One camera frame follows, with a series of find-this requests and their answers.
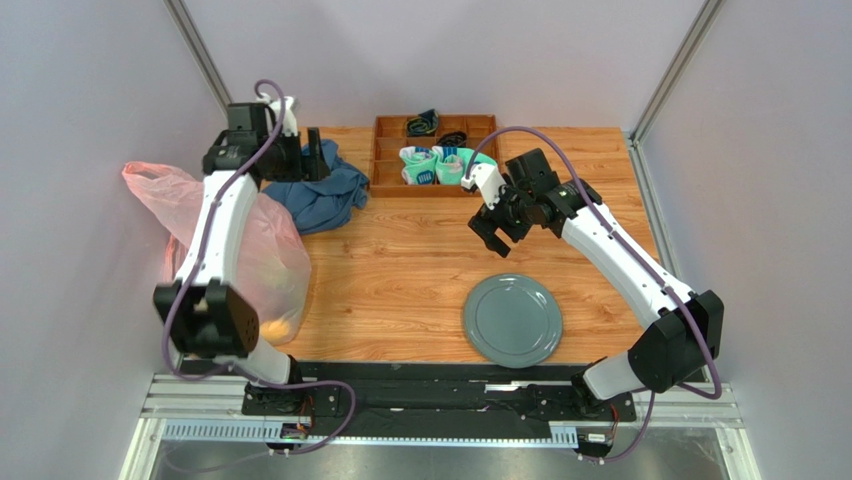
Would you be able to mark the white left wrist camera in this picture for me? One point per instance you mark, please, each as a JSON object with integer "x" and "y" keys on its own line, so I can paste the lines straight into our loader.
{"x": 281, "y": 108}

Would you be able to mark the teal white sock right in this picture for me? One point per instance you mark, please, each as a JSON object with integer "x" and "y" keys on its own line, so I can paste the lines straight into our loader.
{"x": 452, "y": 162}

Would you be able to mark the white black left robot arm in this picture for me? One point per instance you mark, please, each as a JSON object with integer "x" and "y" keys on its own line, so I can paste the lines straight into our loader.
{"x": 203, "y": 312}

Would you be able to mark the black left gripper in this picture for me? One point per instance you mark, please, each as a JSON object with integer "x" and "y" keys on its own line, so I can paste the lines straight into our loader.
{"x": 315, "y": 167}

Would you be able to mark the grey round plate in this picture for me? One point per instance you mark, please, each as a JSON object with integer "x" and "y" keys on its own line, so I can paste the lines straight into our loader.
{"x": 512, "y": 320}

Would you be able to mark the yellow fake fruit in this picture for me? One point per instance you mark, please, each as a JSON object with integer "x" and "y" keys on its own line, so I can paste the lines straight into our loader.
{"x": 277, "y": 331}

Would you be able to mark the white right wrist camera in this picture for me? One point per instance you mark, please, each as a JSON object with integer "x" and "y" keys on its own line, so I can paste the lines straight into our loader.
{"x": 487, "y": 180}

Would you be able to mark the pink translucent plastic bag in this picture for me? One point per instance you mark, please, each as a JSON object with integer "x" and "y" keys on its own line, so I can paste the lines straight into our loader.
{"x": 273, "y": 267}

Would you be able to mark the teal white sock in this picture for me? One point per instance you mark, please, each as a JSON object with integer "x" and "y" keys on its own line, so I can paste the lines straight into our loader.
{"x": 452, "y": 162}
{"x": 418, "y": 165}

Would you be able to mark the black rolled sock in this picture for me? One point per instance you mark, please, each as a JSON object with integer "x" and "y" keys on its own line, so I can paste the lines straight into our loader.
{"x": 456, "y": 138}

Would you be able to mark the wooden compartment tray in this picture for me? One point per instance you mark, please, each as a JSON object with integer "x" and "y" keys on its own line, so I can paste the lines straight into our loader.
{"x": 391, "y": 134}

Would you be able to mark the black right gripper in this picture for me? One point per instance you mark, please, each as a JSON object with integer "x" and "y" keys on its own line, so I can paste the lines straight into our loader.
{"x": 505, "y": 213}

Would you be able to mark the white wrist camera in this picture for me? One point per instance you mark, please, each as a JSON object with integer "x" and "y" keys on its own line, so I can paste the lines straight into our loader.
{"x": 487, "y": 180}
{"x": 281, "y": 108}

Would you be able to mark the aluminium frame rail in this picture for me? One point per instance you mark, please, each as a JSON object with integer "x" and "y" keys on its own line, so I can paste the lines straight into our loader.
{"x": 194, "y": 430}

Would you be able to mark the teal white sock left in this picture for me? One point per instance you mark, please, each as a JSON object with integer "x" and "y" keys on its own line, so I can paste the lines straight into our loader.
{"x": 418, "y": 165}

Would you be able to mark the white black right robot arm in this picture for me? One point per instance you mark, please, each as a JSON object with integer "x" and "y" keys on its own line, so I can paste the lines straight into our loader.
{"x": 682, "y": 328}

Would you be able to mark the blue crumpled cloth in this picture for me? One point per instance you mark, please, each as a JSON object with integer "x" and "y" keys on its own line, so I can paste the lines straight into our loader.
{"x": 327, "y": 204}

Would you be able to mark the dark rolled sock back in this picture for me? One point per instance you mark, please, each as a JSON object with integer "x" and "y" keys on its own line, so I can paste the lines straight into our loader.
{"x": 423, "y": 124}

